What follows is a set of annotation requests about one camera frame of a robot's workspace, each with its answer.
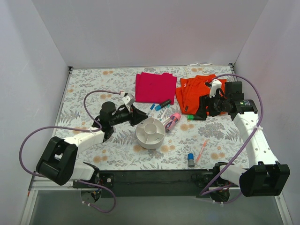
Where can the orange folded cloth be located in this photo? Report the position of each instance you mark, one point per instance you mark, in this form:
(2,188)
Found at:
(189,93)

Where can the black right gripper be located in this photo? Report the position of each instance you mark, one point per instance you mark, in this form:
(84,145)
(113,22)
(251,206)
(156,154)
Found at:
(206,106)

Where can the blue cap grey glue stick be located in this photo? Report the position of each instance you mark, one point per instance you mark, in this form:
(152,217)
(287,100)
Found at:
(190,160)

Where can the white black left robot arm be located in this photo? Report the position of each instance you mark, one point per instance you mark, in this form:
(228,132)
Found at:
(58,161)

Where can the pink cap marker bottle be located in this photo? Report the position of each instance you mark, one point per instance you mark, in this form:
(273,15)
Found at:
(172,122)

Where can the magenta folded cloth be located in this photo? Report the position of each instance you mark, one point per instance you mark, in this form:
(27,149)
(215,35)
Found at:
(155,88)

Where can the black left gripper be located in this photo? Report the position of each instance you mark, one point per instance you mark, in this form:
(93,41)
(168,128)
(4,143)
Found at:
(132,113)

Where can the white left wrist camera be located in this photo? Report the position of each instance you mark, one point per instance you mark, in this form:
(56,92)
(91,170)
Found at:
(128,99)

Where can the orange thin pen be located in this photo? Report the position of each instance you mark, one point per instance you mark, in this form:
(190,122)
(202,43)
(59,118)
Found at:
(201,151)

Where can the aluminium table frame rail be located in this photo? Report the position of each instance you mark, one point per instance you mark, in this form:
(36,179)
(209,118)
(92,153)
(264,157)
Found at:
(36,184)

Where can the blue cap black highlighter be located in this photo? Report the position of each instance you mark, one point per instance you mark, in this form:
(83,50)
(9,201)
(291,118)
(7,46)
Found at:
(162,105)

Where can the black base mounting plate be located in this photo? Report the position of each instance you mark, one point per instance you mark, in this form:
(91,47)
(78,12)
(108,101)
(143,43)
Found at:
(187,182)

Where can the white round divided organizer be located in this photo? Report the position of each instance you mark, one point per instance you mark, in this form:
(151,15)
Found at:
(150,133)

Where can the green cap black highlighter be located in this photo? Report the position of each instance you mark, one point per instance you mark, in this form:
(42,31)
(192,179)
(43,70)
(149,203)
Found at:
(193,117)

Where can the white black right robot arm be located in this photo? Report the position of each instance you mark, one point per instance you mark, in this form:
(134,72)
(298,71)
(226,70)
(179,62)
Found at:
(265,175)

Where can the white marker blue cap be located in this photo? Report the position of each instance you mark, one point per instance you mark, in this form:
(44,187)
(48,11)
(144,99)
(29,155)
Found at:
(151,109)

